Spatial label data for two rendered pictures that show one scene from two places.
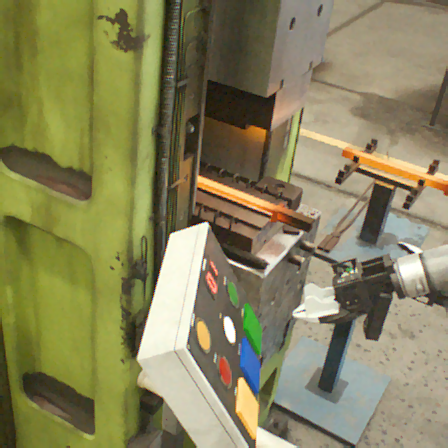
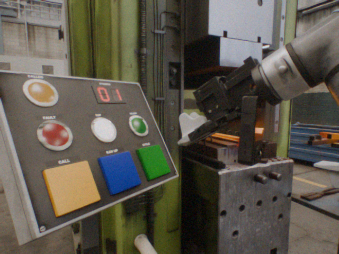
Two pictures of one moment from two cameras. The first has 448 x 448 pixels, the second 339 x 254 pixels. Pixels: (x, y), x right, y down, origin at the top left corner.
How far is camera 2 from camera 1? 0.99 m
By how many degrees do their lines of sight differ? 44
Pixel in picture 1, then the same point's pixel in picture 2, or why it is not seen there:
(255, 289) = (216, 185)
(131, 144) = (118, 54)
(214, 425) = (10, 173)
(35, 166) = not seen: hidden behind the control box
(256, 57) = (202, 12)
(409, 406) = not seen: outside the picture
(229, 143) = (238, 126)
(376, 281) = (238, 82)
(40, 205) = not seen: hidden behind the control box
